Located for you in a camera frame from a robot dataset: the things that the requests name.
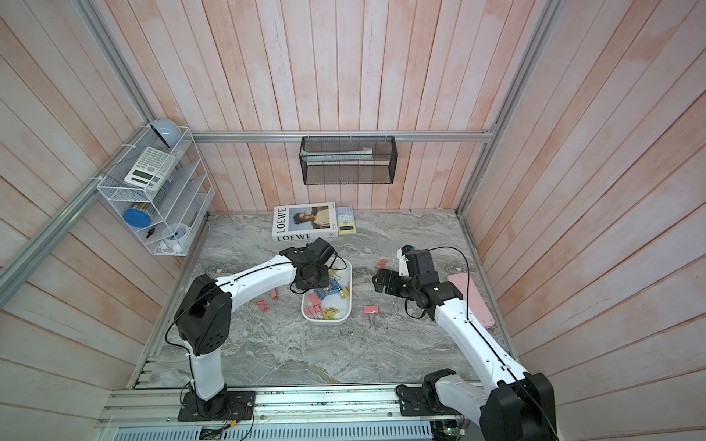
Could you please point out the papers in mesh basket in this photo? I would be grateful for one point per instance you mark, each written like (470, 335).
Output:
(365, 154)

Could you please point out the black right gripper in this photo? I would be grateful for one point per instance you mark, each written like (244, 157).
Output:
(394, 277)

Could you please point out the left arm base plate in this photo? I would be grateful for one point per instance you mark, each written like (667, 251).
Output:
(224, 406)

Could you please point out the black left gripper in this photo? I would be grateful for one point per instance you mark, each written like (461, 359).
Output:
(324, 280)

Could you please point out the blue lid container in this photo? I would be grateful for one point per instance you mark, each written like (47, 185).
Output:
(138, 215)

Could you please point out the white LOEWE book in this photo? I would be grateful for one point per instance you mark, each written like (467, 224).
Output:
(304, 222)

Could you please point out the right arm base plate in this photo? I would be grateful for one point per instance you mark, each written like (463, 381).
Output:
(420, 401)

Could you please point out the yellow blue calculator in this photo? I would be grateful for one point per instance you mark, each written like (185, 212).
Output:
(346, 220)

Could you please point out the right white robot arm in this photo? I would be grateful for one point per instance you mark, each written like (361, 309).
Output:
(510, 403)

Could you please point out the black mesh wall basket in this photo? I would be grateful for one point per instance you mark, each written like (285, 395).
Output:
(380, 171)

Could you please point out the white wire shelf rack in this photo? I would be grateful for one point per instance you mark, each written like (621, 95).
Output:
(185, 196)

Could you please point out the white storage box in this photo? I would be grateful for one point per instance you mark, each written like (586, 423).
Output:
(331, 305)

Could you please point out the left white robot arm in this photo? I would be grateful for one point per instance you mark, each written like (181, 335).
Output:
(203, 319)

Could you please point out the white calculator on shelf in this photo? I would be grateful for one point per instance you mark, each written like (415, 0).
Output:
(150, 170)

